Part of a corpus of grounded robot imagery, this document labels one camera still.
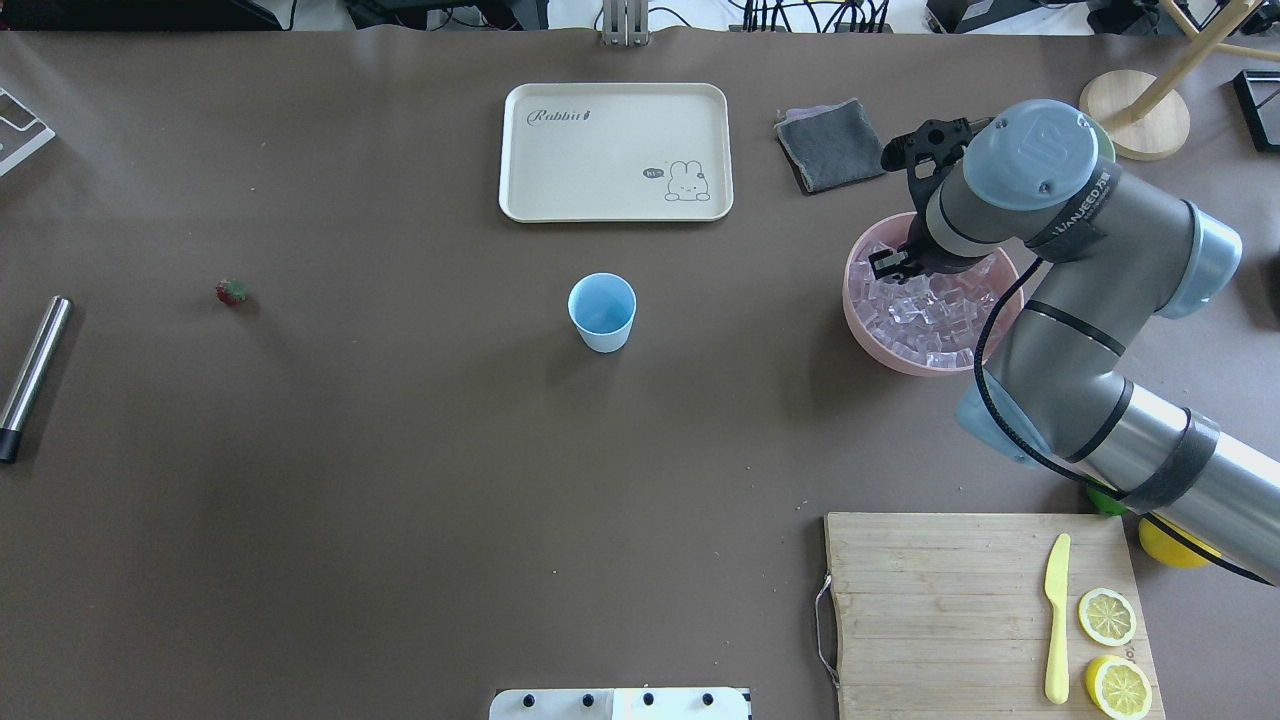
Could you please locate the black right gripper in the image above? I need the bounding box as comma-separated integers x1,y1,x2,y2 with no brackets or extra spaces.
868,218,946,284

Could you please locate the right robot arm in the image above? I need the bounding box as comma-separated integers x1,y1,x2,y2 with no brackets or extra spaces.
870,99,1279,584

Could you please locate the clear ice cube pile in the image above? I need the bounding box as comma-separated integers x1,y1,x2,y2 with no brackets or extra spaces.
852,240,1009,369

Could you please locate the wooden cup tree stand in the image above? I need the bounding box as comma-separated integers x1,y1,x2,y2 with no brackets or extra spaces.
1079,1,1277,161

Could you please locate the light blue plastic cup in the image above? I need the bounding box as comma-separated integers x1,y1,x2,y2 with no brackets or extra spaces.
567,272,637,354

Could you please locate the pink bowl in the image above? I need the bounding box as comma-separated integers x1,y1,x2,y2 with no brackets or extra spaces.
844,211,1025,378

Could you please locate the grey folded cloth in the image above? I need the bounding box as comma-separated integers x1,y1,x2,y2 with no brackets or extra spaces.
774,97,884,195

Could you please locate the green lime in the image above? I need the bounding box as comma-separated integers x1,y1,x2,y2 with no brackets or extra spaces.
1084,486,1130,516

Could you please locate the cream rabbit tray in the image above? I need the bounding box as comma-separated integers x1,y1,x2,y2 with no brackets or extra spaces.
497,82,733,223

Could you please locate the wooden cutting board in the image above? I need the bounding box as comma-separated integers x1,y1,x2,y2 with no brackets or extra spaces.
824,512,1142,719

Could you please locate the lemon half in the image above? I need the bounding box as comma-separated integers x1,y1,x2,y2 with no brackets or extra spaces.
1084,655,1155,719
1076,587,1138,647

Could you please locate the yellow plastic knife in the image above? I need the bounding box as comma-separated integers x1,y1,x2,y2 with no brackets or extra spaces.
1043,533,1071,705

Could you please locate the red strawberry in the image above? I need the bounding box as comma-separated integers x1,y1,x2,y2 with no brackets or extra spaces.
215,278,250,307

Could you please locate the steel muddler rod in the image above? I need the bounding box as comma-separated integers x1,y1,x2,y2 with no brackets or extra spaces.
1,295,73,464

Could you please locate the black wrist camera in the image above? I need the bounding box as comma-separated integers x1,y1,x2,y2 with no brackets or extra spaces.
879,117,995,172

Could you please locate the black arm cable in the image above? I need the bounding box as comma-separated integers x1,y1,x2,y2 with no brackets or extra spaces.
974,258,1280,587

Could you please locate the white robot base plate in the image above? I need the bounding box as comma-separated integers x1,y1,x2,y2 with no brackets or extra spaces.
488,685,753,719

